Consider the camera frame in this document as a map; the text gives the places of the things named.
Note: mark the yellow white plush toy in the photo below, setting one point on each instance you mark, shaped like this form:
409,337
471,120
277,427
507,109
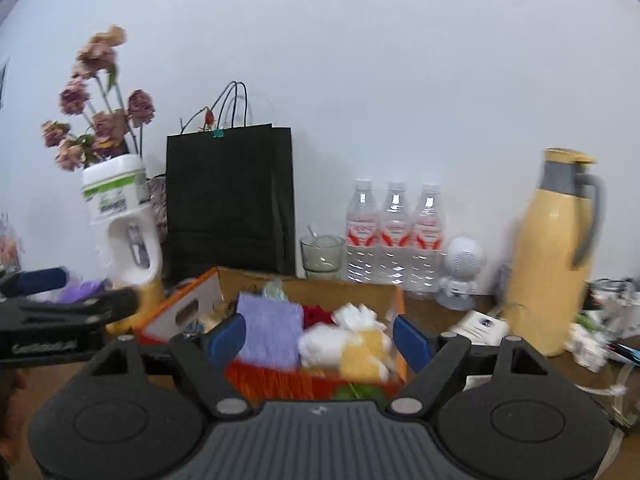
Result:
357,355

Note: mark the red cardboard box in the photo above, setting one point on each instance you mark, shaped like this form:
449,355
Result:
212,297

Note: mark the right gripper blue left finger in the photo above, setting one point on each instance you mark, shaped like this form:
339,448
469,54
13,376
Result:
225,341

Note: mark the water bottle middle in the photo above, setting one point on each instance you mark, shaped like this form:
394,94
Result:
395,233

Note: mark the clear plastic bag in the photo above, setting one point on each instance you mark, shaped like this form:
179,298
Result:
273,290

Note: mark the water bottle right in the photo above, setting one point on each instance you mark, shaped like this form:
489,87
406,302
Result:
426,241

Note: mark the yellow mug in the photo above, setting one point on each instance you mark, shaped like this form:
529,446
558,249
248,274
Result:
150,296

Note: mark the purple tissue pack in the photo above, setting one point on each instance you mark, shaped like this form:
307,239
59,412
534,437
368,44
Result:
76,290

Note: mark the black paper bag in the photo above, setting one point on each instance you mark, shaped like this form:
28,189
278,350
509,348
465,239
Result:
230,193

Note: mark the glass cup with spoon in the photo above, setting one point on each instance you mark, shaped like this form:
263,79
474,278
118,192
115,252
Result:
322,255

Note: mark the white robot figurine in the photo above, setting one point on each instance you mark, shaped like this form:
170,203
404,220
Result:
463,263

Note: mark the yellow thermos jug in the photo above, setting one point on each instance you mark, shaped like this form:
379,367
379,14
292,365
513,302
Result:
554,251

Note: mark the person's left hand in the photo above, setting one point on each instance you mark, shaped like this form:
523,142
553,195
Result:
14,411

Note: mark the water bottle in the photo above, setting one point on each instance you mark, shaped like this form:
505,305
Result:
361,233
426,241
395,233

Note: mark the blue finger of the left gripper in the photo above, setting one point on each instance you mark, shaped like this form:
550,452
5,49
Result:
22,284
113,305

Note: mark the white charger with cable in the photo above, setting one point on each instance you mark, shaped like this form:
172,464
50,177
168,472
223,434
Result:
481,329

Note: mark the white detergent jug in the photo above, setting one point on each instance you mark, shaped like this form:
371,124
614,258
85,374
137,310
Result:
117,196

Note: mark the white tissue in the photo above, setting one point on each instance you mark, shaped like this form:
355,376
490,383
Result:
357,318

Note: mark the water bottle left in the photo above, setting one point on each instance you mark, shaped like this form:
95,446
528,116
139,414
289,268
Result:
361,233

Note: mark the power strip with chargers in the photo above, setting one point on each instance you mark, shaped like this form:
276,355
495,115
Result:
603,329

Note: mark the purple knit pouch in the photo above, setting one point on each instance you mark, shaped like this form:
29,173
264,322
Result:
273,329

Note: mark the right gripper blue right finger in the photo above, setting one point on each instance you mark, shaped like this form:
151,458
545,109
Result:
412,344

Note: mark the dried rose bouquet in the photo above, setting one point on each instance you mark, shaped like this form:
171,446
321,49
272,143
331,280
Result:
114,123

